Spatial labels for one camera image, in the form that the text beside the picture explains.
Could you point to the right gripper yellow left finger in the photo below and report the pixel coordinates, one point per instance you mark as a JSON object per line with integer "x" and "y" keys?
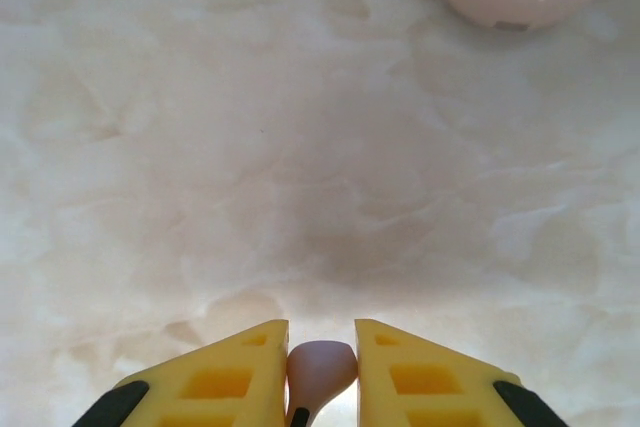
{"x": 215, "y": 387}

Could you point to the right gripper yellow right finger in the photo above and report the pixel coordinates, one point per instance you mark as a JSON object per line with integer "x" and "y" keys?
{"x": 425, "y": 387}

